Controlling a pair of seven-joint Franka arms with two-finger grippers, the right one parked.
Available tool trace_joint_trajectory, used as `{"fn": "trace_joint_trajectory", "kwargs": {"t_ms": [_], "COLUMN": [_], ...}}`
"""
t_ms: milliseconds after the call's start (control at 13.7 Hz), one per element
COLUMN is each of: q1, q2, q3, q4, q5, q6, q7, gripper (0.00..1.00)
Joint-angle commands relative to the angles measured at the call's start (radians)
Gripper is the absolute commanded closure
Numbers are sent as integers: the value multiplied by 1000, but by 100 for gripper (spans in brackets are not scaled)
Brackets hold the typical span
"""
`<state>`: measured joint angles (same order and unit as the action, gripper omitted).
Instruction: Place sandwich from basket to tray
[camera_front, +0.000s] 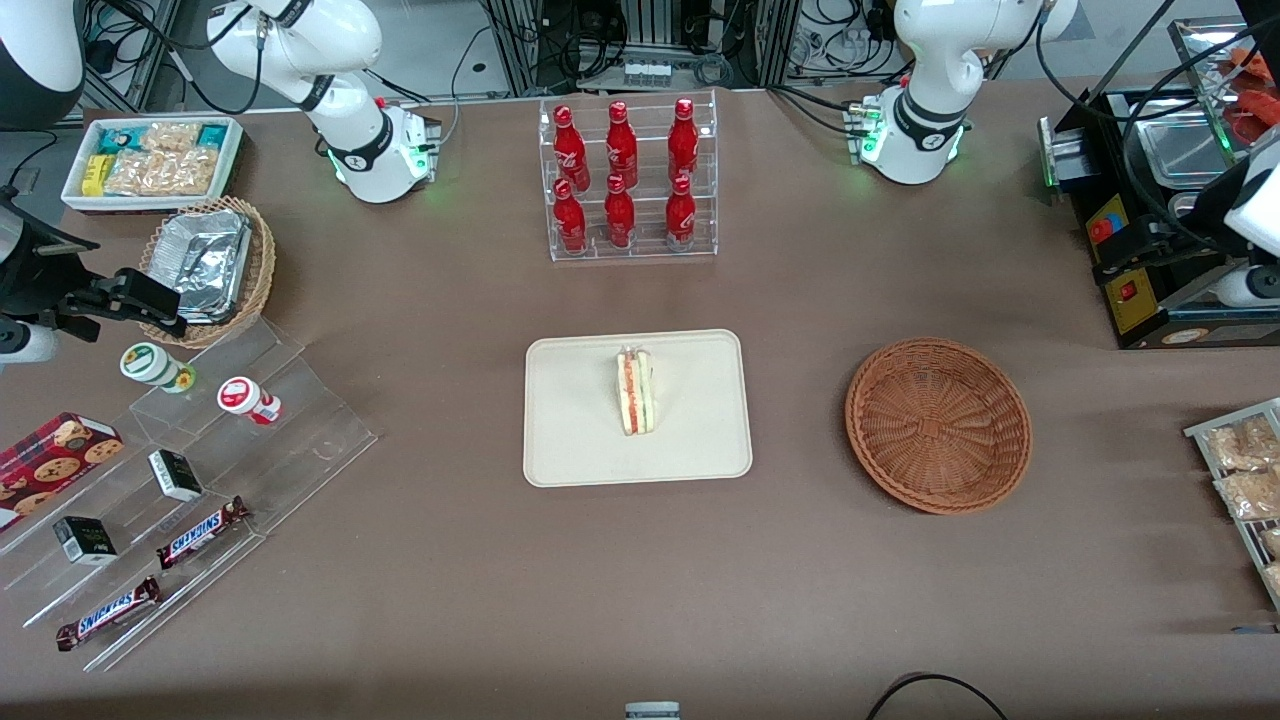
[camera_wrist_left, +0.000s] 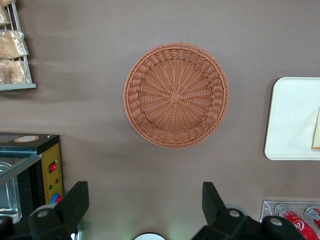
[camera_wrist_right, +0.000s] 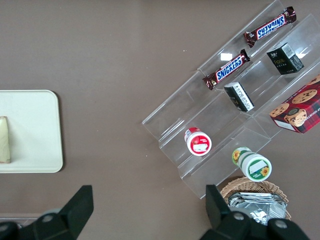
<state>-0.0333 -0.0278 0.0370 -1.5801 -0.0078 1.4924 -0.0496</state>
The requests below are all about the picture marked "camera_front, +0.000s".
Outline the brown wicker basket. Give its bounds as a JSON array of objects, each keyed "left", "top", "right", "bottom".
[{"left": 845, "top": 337, "right": 1033, "bottom": 516}]

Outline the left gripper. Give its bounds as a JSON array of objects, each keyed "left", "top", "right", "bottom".
[{"left": 1090, "top": 143, "right": 1280, "bottom": 292}]

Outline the black food warmer machine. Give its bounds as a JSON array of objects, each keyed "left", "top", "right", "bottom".
[{"left": 1038, "top": 85, "right": 1280, "bottom": 351}]

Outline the large clear cracker bag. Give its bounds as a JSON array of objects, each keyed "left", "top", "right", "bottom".
[{"left": 104, "top": 148, "right": 218, "bottom": 198}]

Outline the small black box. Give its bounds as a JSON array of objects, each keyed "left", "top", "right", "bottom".
[
  {"left": 52, "top": 516, "right": 119, "bottom": 567},
  {"left": 148, "top": 449, "right": 205, "bottom": 503}
]

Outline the steel tray lid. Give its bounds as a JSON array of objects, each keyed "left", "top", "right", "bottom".
[{"left": 1168, "top": 18, "right": 1280, "bottom": 151}]

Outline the green lid cup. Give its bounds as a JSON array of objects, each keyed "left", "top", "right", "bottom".
[{"left": 119, "top": 342, "right": 197, "bottom": 395}]

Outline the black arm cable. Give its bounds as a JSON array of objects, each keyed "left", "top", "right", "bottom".
[{"left": 1118, "top": 30, "right": 1280, "bottom": 246}]

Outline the cream plastic tray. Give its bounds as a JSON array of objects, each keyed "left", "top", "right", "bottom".
[{"left": 523, "top": 329, "right": 754, "bottom": 489}]

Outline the stack of foil trays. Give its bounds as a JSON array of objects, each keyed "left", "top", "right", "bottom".
[{"left": 150, "top": 209, "right": 253, "bottom": 325}]

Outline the light wicker basket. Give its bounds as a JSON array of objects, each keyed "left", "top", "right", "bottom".
[{"left": 138, "top": 195, "right": 278, "bottom": 350}]

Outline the small clear cracker bag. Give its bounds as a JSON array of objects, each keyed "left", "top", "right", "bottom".
[{"left": 140, "top": 121, "right": 202, "bottom": 153}]

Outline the steel pan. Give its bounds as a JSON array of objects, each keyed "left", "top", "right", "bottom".
[{"left": 1138, "top": 118, "right": 1239, "bottom": 189}]

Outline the black table cable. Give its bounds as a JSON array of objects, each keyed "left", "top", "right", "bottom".
[{"left": 864, "top": 672, "right": 1011, "bottom": 720}]

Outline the clear acrylic bottle rack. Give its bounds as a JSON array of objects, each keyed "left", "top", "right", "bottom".
[{"left": 538, "top": 89, "right": 720, "bottom": 264}]

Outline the white snack bin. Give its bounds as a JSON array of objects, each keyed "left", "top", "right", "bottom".
[{"left": 61, "top": 115, "right": 247, "bottom": 217}]

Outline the Snickers bar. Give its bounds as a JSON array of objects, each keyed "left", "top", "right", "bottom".
[
  {"left": 155, "top": 496, "right": 252, "bottom": 571},
  {"left": 55, "top": 576, "right": 163, "bottom": 653}
]

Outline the red lid cup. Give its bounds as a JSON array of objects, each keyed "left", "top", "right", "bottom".
[{"left": 216, "top": 376, "right": 284, "bottom": 427}]

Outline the tray of packaged crackers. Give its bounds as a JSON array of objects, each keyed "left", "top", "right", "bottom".
[{"left": 1184, "top": 398, "right": 1280, "bottom": 613}]

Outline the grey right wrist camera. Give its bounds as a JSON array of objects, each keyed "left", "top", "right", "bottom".
[{"left": 0, "top": 318, "right": 60, "bottom": 368}]

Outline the triangular sandwich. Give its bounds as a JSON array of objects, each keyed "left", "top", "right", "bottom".
[{"left": 614, "top": 344, "right": 659, "bottom": 438}]

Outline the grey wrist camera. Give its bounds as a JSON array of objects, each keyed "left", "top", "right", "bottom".
[
  {"left": 0, "top": 318, "right": 60, "bottom": 368},
  {"left": 1214, "top": 264, "right": 1280, "bottom": 309}
]

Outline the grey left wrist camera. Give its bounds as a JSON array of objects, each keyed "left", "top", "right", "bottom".
[{"left": 1214, "top": 264, "right": 1280, "bottom": 309}]

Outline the clear acrylic stepped stand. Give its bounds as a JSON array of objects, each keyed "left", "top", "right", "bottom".
[{"left": 0, "top": 317, "right": 380, "bottom": 674}]

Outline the red cola bottle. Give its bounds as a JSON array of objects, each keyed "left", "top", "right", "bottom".
[
  {"left": 665, "top": 175, "right": 699, "bottom": 253},
  {"left": 667, "top": 97, "right": 701, "bottom": 185},
  {"left": 553, "top": 104, "right": 592, "bottom": 193},
  {"left": 605, "top": 100, "right": 640, "bottom": 190},
  {"left": 552, "top": 178, "right": 589, "bottom": 255},
  {"left": 604, "top": 174, "right": 638, "bottom": 251}
]

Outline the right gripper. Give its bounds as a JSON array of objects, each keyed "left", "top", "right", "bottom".
[{"left": 0, "top": 195, "right": 192, "bottom": 344}]

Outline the red cookie box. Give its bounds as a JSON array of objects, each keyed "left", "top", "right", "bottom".
[{"left": 0, "top": 412, "right": 126, "bottom": 532}]

